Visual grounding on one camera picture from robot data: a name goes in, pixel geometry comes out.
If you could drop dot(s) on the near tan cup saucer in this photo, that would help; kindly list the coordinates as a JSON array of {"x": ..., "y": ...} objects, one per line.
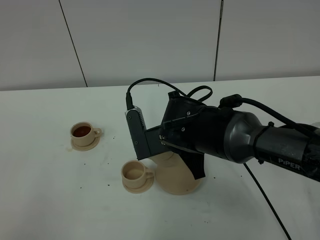
[{"x": 146, "y": 186}]

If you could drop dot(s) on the far tan cup saucer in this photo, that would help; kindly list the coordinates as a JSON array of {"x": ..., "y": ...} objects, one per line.
[{"x": 87, "y": 147}]

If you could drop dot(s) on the tan clay teapot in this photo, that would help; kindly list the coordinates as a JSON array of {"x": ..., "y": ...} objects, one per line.
[{"x": 171, "y": 171}]

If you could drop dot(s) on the near tan teacup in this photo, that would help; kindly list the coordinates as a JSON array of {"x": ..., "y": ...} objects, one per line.
[{"x": 134, "y": 174}]

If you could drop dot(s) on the tan teapot saucer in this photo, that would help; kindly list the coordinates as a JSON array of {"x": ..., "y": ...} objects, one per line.
[{"x": 180, "y": 190}]

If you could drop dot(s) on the tan teacup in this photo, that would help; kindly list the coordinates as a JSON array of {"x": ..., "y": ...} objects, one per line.
[
  {"x": 134, "y": 174},
  {"x": 83, "y": 133}
]

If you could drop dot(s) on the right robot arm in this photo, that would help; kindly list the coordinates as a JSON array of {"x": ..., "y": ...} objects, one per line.
[{"x": 237, "y": 130}]

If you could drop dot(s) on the tan cup saucer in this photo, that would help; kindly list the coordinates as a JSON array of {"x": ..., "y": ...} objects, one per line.
[
  {"x": 146, "y": 186},
  {"x": 87, "y": 147}
]

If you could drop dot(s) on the far tan teacup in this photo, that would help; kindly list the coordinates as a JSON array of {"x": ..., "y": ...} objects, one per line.
[{"x": 83, "y": 133}]

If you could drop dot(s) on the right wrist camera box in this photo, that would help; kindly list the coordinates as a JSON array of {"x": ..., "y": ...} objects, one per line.
[{"x": 146, "y": 142}]

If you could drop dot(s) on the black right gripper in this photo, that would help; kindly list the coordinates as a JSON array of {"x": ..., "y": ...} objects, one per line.
[{"x": 194, "y": 129}]

